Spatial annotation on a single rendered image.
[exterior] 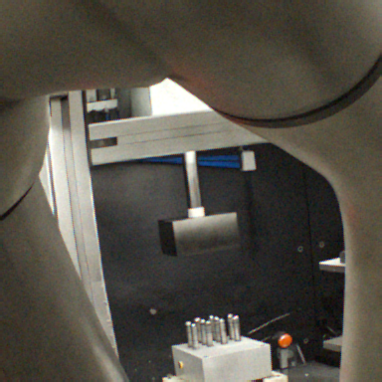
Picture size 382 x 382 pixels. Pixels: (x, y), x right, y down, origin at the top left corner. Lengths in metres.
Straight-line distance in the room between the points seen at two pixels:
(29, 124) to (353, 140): 0.12
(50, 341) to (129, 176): 1.23
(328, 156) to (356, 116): 0.04
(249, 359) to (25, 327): 0.99
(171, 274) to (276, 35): 1.38
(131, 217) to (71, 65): 1.34
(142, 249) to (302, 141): 1.29
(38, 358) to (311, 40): 0.19
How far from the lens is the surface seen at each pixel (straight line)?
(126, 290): 1.68
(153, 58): 0.35
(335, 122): 0.39
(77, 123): 1.22
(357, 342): 0.56
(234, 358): 1.41
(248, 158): 1.72
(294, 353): 1.79
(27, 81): 0.35
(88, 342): 0.47
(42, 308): 0.45
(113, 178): 1.67
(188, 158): 1.46
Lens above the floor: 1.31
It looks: 3 degrees down
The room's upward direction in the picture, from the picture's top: 7 degrees counter-clockwise
